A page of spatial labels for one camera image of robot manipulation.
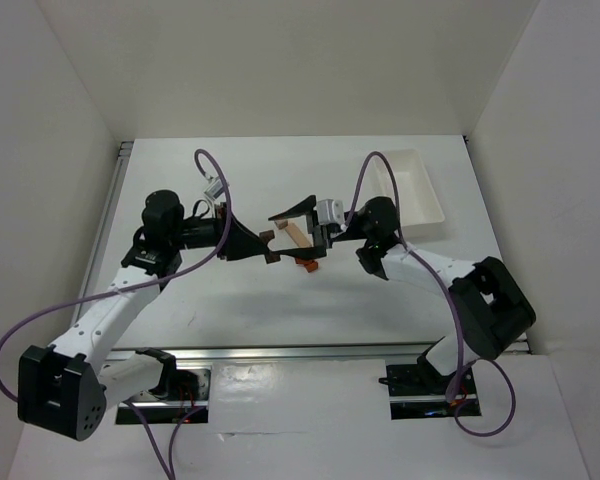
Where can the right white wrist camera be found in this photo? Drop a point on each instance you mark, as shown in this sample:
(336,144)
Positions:
(330,212)

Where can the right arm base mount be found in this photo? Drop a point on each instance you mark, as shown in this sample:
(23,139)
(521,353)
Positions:
(410,398)

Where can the long light wood block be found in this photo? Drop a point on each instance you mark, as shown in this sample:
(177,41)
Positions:
(298,236)

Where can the orange arch block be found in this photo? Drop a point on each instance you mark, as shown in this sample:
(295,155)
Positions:
(305,262)

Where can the aluminium left rail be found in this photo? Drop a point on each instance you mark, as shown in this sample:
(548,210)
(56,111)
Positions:
(106,219)

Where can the aluminium front rail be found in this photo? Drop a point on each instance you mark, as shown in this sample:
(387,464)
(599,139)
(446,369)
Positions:
(305,352)

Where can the orange triangular roof block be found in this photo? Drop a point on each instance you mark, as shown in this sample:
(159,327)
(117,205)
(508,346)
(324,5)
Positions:
(311,267)

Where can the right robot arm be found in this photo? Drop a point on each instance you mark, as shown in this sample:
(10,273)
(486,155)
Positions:
(489,309)

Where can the aluminium rail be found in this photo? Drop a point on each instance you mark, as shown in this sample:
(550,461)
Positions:
(106,219)
(305,352)

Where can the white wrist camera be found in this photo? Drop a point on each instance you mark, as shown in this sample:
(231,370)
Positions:
(330,212)
(216,188)

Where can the white plastic bin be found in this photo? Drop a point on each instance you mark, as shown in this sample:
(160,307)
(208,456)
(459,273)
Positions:
(420,211)

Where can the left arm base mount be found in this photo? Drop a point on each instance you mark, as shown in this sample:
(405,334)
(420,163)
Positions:
(190,393)

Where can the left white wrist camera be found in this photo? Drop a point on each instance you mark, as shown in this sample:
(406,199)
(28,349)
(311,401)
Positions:
(216,188)

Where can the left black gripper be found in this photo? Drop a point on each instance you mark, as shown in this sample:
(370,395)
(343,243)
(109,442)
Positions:
(228,236)

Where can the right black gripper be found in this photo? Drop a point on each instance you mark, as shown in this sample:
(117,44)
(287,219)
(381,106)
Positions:
(318,231)

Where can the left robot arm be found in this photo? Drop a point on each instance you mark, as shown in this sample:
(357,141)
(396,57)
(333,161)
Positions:
(67,386)

